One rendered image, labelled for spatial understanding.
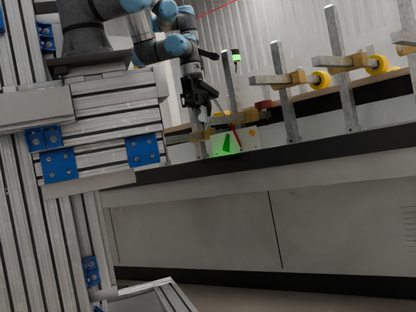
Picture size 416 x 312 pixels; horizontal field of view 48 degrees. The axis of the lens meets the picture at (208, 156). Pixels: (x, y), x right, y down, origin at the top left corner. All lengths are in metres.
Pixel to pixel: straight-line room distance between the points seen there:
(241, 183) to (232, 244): 0.48
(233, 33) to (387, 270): 10.00
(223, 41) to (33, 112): 10.85
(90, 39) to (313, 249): 1.36
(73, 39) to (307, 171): 1.02
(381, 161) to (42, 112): 1.14
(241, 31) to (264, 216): 9.45
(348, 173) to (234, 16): 10.04
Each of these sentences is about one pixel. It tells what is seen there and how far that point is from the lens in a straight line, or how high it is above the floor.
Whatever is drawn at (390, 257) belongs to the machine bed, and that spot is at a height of 0.18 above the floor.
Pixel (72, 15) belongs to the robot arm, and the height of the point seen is 1.16.
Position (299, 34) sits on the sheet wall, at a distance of 10.56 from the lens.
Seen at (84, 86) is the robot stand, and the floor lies 0.96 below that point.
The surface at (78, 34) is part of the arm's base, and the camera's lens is 1.35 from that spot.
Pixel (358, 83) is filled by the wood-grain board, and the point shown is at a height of 0.89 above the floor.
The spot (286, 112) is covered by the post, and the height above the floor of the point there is 0.82.
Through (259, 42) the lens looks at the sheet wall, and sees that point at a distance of 11.14.
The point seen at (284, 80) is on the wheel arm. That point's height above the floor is 0.94.
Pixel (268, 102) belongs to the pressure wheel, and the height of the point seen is 0.89.
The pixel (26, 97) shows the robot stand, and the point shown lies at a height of 0.94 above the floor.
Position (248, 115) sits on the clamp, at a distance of 1.97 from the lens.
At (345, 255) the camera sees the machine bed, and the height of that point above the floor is 0.19.
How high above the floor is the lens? 0.73
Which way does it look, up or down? 1 degrees down
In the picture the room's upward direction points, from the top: 11 degrees counter-clockwise
